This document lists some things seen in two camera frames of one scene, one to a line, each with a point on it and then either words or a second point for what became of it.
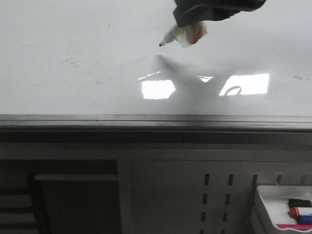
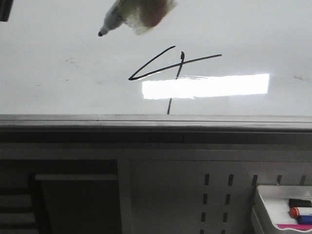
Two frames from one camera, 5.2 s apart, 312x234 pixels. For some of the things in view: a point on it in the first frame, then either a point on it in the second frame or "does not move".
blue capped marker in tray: [304, 220] does not move
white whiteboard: [103, 57] does not move
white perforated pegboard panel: [203, 196] does not move
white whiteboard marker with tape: [186, 35] -> [142, 15]
